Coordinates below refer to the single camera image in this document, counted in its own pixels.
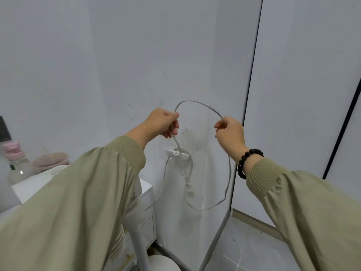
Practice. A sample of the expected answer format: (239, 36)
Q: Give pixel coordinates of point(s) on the person's left hand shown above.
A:
(160, 121)

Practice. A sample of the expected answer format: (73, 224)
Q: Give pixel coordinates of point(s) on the person's right hand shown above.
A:
(234, 135)

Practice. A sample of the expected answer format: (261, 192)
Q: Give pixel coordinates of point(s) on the white nightstand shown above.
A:
(148, 222)

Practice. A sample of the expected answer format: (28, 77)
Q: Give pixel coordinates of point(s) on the white fan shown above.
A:
(139, 239)

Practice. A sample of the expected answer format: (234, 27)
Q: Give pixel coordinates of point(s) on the person's right forearm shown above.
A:
(310, 214)

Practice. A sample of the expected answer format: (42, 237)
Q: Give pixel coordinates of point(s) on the person's left forearm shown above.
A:
(70, 208)

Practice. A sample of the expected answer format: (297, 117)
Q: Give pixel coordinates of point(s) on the white wardrobe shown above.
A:
(296, 95)

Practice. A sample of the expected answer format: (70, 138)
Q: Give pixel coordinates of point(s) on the cup of brown drink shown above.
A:
(52, 160)

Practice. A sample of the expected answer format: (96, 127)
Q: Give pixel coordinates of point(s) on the clear bottle with pink cap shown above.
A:
(19, 166)

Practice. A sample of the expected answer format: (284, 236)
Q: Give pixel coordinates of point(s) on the grey padded headboard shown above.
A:
(7, 189)

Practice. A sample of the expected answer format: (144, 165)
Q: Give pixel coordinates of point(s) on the white wall hook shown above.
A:
(172, 152)

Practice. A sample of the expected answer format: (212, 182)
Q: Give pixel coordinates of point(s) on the dark wall socket panel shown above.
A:
(4, 129)

